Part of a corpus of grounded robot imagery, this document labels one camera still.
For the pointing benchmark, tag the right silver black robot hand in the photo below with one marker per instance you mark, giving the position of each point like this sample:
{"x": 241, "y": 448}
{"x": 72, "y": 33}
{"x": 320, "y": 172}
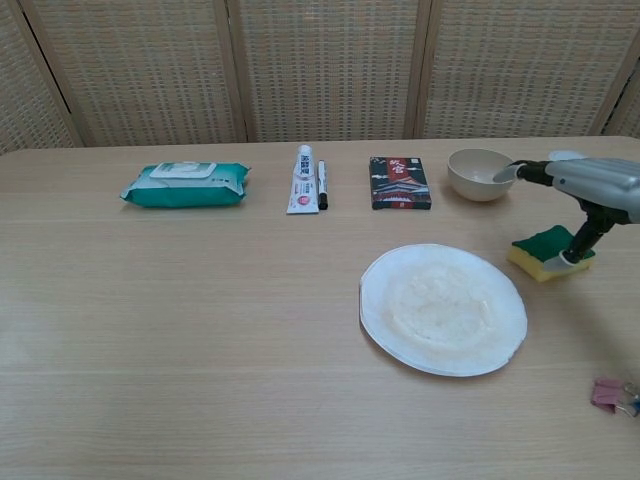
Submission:
{"x": 600, "y": 185}

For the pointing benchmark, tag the yellow green sponge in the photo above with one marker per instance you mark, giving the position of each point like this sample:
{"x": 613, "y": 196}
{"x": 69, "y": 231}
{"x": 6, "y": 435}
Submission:
{"x": 540, "y": 245}

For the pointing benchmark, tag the beige bowl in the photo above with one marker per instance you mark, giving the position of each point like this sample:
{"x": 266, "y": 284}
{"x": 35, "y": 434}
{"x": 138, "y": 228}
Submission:
{"x": 475, "y": 189}

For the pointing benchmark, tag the white round plate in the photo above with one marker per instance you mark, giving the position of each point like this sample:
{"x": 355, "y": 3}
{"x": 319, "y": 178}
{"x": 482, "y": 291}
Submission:
{"x": 440, "y": 310}

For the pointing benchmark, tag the woven folding screen panel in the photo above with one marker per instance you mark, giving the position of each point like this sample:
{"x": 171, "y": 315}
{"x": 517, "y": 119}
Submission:
{"x": 325, "y": 75}
{"x": 140, "y": 75}
{"x": 520, "y": 75}
{"x": 25, "y": 100}
{"x": 627, "y": 110}

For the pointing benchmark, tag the dark playing card box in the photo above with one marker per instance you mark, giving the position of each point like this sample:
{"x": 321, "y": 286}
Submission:
{"x": 400, "y": 185}

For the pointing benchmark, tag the pink binder clip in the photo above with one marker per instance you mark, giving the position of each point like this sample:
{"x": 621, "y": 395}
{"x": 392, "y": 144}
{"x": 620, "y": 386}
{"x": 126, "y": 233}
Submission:
{"x": 606, "y": 394}

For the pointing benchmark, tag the black marker pen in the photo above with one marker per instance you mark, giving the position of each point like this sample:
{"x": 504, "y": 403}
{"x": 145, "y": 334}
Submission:
{"x": 323, "y": 185}

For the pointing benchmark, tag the white toothpaste tube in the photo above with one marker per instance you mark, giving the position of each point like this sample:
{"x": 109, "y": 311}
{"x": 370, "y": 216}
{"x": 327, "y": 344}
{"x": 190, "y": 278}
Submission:
{"x": 302, "y": 195}

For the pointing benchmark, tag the green wet wipes pack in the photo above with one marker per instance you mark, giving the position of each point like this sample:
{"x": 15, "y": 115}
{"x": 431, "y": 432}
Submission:
{"x": 185, "y": 187}

